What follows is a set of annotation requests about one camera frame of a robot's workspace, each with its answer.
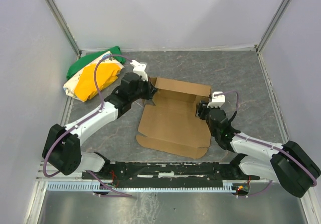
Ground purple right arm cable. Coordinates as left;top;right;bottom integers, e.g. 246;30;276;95
212;90;318;197

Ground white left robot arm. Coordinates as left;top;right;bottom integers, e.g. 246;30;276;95
42;73;157;177

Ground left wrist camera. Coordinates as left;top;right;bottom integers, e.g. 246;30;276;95
130;60;148;81

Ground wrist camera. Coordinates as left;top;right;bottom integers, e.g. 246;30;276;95
207;91;226;108
130;60;148;81

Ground green yellow white cloth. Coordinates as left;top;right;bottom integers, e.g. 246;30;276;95
63;46;126;102

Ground light blue slotted cable duct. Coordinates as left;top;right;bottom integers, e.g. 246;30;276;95
46;181;236;193

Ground brown cardboard box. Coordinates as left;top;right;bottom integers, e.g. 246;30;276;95
136;77;211;159

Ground aluminium frame rail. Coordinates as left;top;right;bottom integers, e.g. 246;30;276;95
35;161;87;184

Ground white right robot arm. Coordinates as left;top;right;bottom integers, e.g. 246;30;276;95
196;100;320;198

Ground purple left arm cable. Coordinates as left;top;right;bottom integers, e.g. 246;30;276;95
43;54;137;197

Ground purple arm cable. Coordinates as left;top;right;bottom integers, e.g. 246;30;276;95
212;90;318;197
43;54;137;197

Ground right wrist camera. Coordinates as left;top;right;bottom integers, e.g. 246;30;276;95
207;91;226;108

